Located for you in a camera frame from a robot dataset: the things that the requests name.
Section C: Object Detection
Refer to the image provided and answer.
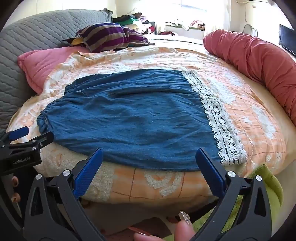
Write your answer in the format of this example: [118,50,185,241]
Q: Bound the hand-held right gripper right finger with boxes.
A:
[195,148,273,241]

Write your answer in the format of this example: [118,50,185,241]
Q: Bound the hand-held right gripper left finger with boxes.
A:
[23,148,107,241]

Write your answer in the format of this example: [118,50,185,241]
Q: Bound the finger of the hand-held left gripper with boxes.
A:
[0,127,30,149]
[9,132,55,151]

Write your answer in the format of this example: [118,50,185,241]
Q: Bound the blue pants with lace hem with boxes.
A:
[36,70,249,172]

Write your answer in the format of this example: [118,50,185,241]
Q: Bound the person's left hand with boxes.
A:
[9,175,22,203]

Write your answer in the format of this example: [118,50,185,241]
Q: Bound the person's right hand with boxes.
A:
[134,210,200,241]

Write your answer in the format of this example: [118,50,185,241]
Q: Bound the green plush toy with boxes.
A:
[192,163,284,241]

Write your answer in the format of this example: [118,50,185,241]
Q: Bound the pink pillow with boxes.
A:
[17,46,90,94]

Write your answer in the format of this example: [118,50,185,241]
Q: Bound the orange and white quilted blanket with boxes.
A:
[6,45,290,210]

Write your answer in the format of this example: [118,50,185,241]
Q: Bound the grey quilted headboard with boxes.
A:
[0,8,114,139]

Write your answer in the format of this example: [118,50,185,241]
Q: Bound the purple striped cloth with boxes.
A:
[61,22,155,53]

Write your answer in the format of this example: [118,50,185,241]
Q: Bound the red pillow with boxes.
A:
[203,29,296,127]

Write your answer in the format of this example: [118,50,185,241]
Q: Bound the pile of colourful clothes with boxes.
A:
[112,13,160,35]

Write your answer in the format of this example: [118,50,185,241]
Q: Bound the clothes on windowsill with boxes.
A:
[165,20,206,32]

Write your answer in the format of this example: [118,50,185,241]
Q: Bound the black television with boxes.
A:
[279,24,296,57]

